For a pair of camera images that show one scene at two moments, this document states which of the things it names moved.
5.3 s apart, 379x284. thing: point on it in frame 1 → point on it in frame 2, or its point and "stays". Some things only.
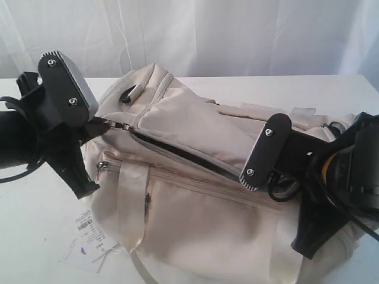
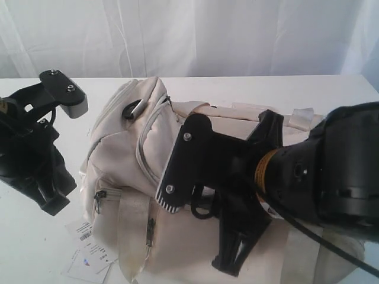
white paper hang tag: [90, 241] → [84, 258]
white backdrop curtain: [193, 38] stays
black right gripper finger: [316, 229] → [237, 238]
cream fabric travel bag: [170, 203] stays
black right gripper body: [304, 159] → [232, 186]
